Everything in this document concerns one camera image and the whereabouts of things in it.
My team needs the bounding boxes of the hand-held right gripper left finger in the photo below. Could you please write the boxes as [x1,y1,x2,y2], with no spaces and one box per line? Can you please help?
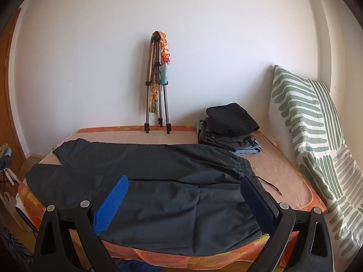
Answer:
[33,175,129,272]

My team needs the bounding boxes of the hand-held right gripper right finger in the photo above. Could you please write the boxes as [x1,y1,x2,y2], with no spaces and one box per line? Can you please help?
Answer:
[240,176,334,272]

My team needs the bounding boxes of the dark grey pants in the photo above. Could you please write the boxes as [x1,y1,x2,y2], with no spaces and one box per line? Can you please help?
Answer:
[25,138,282,257]

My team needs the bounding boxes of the stack of folded clothes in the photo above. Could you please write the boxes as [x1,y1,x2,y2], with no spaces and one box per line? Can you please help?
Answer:
[195,122,263,156]

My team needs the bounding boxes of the grey folded garment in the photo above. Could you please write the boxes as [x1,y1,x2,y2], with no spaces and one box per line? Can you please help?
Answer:
[198,125,257,152]

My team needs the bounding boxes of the blue cloth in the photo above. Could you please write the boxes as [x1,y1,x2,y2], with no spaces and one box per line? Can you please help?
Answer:
[118,261,159,272]

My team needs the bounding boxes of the orange cushion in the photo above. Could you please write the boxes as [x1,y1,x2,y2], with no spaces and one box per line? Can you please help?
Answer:
[17,125,326,270]

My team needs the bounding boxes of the green striped pillow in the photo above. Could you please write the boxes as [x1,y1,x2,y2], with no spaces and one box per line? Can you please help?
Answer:
[268,65,348,204]
[295,144,363,264]

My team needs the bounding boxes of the black folded garment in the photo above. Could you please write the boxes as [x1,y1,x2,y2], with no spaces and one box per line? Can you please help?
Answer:
[206,103,260,136]

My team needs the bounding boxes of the metal tripod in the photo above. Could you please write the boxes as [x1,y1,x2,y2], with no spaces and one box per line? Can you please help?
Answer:
[145,31,173,134]

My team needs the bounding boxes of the white tote bag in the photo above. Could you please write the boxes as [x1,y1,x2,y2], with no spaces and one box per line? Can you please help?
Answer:
[0,170,29,233]

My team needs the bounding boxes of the patterned cloth on tripod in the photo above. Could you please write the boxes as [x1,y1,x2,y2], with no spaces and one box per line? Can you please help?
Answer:
[149,31,172,117]

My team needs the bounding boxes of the wooden door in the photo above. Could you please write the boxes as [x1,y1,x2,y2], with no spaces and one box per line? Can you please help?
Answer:
[0,6,29,162]

